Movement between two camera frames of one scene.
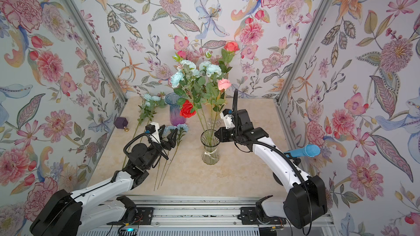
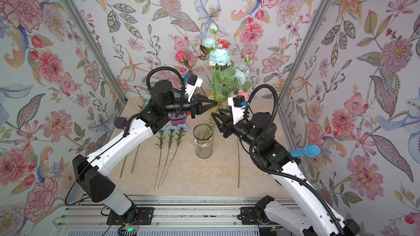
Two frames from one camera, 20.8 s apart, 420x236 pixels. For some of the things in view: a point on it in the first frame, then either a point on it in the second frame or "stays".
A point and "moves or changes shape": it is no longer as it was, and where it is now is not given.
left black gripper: [168, 145] to [194, 106]
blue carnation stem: [181, 128] stays
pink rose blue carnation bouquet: [208, 76] to [214, 51]
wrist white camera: [152, 129] to [193, 82]
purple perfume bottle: [121, 123] stays
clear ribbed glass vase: [210, 141] moves or changes shape
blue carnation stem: [170, 128] stays
